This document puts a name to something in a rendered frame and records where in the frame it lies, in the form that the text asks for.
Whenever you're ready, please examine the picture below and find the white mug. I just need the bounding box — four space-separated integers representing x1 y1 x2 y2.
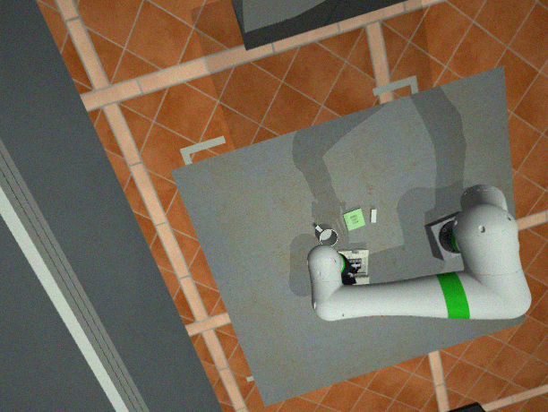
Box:
313 223 338 246

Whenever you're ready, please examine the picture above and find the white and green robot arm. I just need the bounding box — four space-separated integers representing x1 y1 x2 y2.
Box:
307 185 532 321

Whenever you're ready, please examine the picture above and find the green sticky note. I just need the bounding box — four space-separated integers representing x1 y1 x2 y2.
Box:
343 208 365 231

